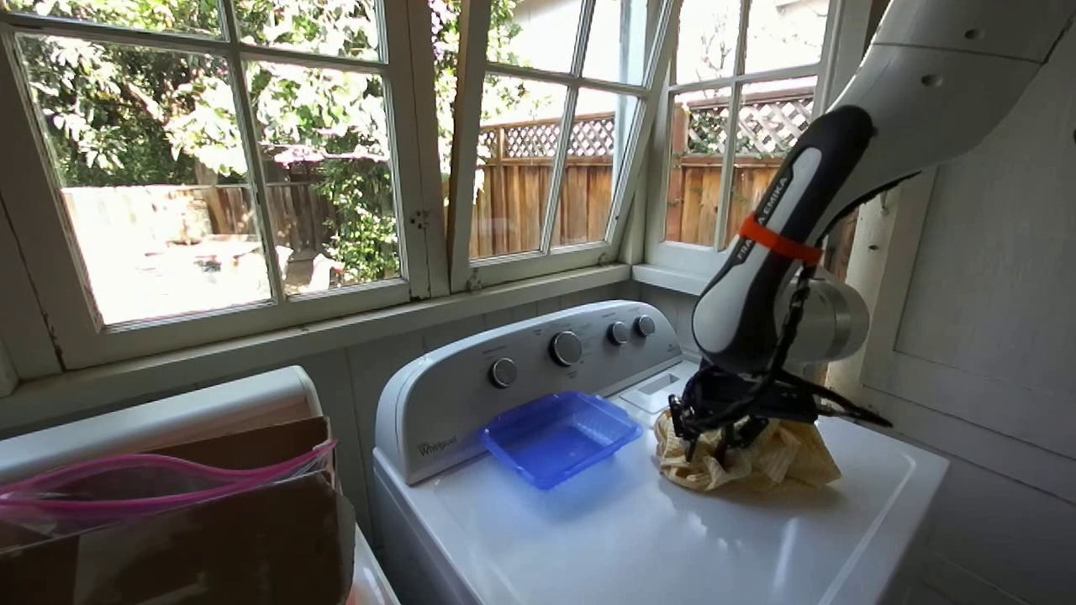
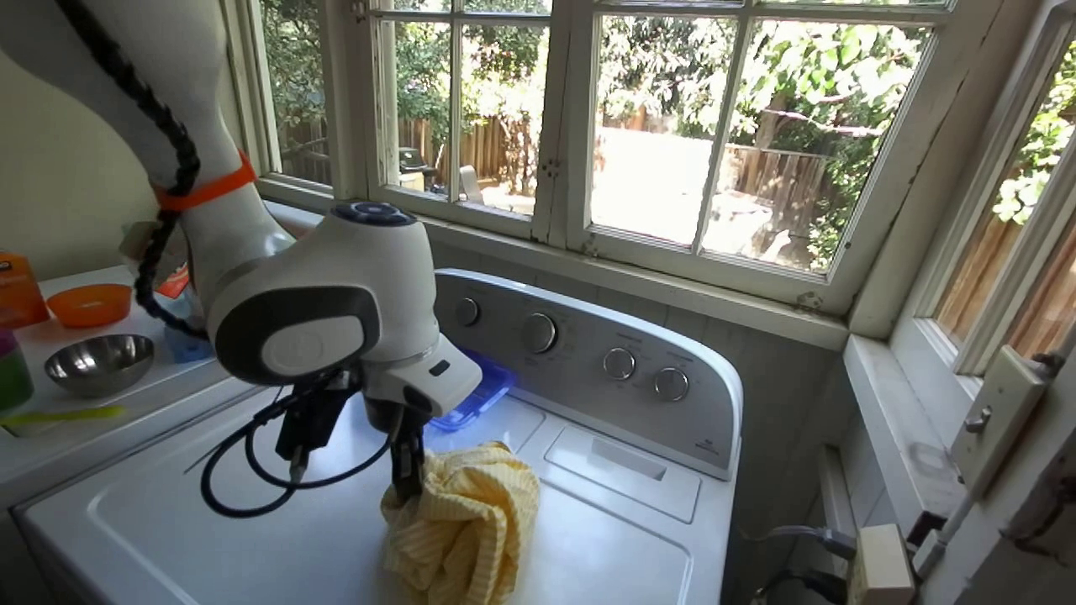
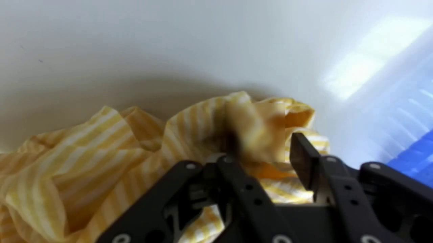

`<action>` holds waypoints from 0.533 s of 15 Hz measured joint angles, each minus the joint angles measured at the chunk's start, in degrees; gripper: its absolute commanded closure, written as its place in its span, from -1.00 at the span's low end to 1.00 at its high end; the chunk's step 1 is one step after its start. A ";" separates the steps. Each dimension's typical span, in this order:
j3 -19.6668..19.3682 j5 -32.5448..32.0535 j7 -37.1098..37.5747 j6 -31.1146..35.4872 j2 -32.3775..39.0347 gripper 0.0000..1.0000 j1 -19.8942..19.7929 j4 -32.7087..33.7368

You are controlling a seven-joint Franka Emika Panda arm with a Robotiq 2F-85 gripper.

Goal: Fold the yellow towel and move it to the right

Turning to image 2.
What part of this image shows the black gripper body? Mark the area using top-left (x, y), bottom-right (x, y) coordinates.
top-left (366, 398), bottom-right (436, 453)

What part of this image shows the yellow waffle towel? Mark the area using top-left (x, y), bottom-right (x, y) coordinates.
top-left (380, 442), bottom-right (545, 605)

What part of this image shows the blue plastic container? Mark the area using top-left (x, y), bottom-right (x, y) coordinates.
top-left (429, 346), bottom-right (519, 438)

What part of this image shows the silver washer knob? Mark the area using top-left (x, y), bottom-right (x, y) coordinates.
top-left (452, 293), bottom-right (488, 329)
top-left (649, 362), bottom-right (696, 407)
top-left (522, 308), bottom-right (565, 360)
top-left (595, 343), bottom-right (640, 382)

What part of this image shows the white washing machine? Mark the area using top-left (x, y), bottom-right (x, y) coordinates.
top-left (10, 265), bottom-right (749, 605)

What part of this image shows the clear bluish cup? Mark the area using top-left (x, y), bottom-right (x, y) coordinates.
top-left (166, 322), bottom-right (215, 362)

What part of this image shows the steel bowl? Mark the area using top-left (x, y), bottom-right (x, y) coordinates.
top-left (41, 329), bottom-right (160, 401)

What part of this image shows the orange plastic bowl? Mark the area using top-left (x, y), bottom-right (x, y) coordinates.
top-left (43, 280), bottom-right (139, 333)

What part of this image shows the green plastic utensil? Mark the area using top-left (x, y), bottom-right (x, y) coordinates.
top-left (0, 401), bottom-right (131, 434)

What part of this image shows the wide white framed window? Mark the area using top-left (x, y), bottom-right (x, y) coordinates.
top-left (221, 0), bottom-right (979, 321)

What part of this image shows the green plastic cup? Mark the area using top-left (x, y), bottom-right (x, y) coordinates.
top-left (0, 322), bottom-right (36, 414)

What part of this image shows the beige block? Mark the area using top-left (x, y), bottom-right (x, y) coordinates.
top-left (846, 522), bottom-right (923, 605)

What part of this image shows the narrow white framed window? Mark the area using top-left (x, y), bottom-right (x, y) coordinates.
top-left (896, 0), bottom-right (1076, 381)

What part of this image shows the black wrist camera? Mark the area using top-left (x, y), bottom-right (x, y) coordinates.
top-left (271, 381), bottom-right (344, 470)

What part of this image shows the orange strap on arm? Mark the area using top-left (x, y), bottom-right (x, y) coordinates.
top-left (153, 155), bottom-right (262, 214)

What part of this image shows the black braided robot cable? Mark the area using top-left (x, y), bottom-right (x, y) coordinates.
top-left (54, 0), bottom-right (396, 522)

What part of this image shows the grey vent hose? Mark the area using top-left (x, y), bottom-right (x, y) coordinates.
top-left (748, 522), bottom-right (862, 605)

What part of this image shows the white wall switch box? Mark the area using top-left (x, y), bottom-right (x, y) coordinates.
top-left (948, 343), bottom-right (1064, 497)

